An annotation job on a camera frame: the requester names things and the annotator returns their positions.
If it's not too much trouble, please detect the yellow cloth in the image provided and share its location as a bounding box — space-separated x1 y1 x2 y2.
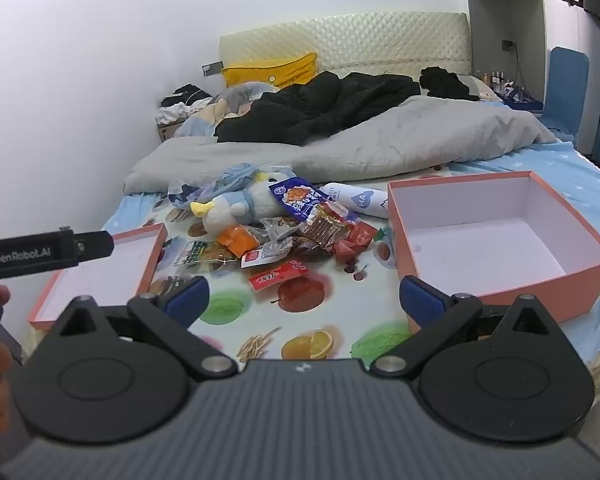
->
222 52 319 92

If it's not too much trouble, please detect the blue plastic bag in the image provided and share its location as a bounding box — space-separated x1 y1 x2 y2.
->
167 162 259 209

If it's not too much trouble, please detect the blue chair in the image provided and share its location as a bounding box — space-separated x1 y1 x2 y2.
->
542 46 591 137

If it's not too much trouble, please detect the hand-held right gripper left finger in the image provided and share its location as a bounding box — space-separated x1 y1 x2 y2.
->
45 275 238 382

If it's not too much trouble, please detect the light blue patterned quilt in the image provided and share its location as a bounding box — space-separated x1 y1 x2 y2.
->
172 81 281 139

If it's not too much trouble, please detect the dark red snack packet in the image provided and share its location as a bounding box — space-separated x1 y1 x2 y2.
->
292 239 337 263

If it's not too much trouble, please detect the orange snack packet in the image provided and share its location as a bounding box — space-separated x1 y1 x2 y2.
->
216 225 260 259

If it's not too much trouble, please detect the cream quilted pillow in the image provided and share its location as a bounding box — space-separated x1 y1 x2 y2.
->
219 11 471 92

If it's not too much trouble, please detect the white spray bottle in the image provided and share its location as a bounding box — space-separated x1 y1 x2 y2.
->
320 182 392 220

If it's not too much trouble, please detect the pink box lid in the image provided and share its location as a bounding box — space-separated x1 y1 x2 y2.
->
27 223 169 332

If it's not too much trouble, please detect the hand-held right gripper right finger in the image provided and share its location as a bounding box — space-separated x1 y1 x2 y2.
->
370 275 557 378

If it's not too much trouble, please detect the grey pillow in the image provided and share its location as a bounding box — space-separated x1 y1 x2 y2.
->
455 74 504 102

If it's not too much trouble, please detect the fruit print mat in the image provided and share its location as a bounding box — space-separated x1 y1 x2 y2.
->
97 185 433 362

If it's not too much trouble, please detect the black clothing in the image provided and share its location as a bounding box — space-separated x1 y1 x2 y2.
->
215 71 423 147

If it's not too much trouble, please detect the pile of clothes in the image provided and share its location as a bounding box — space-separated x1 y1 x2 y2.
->
159 85 214 126

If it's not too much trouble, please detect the pink cardboard box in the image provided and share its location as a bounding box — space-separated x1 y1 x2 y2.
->
386 170 600 334

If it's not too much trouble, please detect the green snack packet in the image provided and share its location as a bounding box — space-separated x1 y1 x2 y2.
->
174 241 231 267

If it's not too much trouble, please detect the clear packet with red label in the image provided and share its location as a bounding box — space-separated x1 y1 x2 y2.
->
240 241 295 269

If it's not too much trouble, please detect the blue snack packet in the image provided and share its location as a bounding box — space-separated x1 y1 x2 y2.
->
269 177 361 225

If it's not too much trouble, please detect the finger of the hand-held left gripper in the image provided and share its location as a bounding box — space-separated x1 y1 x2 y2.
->
75 231 115 264

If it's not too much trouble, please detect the nightstand clutter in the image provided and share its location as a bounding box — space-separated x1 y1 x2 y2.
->
480 70 546 114

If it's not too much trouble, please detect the black garment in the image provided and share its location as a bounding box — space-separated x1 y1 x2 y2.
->
419 66 474 101

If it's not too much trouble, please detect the grey blanket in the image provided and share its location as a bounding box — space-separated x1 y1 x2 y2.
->
124 95 557 196

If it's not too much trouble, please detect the blue white plush penguin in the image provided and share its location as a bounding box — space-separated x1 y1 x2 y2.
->
190 170 294 234

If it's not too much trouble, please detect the grey snack packet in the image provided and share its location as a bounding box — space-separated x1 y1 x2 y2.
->
259 215 301 242

